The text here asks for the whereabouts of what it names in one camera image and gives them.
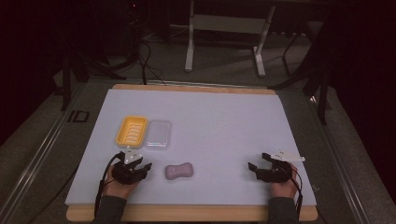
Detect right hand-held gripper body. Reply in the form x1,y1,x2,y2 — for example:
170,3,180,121
255,148,306,184

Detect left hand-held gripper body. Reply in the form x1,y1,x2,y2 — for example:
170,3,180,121
111,148,149,186

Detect person's right hand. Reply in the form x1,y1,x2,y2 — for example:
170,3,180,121
269,163,300,201

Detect person's left hand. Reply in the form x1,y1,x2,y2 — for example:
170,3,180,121
103,169,140,201

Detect yellow soap dish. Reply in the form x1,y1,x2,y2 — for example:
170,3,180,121
115,115,149,149

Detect pink soap bar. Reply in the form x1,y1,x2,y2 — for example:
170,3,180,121
164,161,194,181

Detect clear plastic lid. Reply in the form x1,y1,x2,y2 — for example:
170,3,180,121
143,119,173,151

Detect lavender table mat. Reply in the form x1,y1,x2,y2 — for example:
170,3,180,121
64,88,318,207

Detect wooden table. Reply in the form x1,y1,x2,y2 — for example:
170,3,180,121
65,83,319,223

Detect black tripod stand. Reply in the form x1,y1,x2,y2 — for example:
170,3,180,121
268,12,335,126

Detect white metal stand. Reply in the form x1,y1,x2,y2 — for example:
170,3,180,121
184,0,277,78

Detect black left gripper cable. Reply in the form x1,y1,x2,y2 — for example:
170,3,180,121
93,151,125,219

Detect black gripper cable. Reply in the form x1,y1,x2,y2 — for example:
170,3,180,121
93,151,125,219
281,166,305,220

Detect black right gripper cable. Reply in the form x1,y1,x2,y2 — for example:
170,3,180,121
281,166,305,220

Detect metal floor rail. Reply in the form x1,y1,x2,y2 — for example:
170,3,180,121
306,92,373,224
0,82,90,224

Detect black floor cables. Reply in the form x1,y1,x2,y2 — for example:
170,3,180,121
122,0,167,87

